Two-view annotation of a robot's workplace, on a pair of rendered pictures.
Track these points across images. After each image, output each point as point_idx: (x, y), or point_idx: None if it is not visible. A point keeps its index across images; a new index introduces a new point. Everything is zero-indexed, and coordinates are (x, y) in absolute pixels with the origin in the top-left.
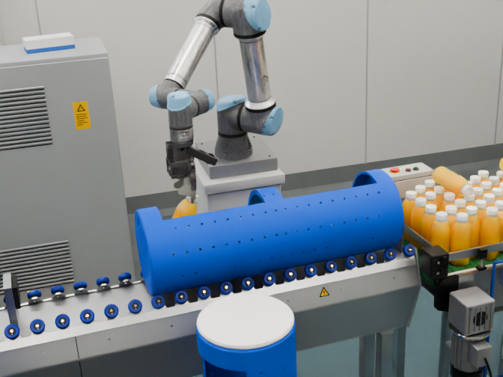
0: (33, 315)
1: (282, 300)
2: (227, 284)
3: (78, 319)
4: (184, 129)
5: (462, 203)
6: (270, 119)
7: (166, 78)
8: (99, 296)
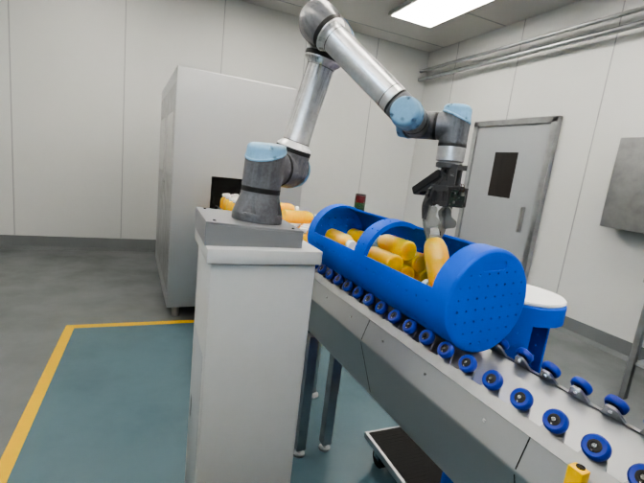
0: (621, 460)
1: None
2: None
3: (576, 409)
4: (461, 147)
5: None
6: (310, 165)
7: (403, 88)
8: (507, 396)
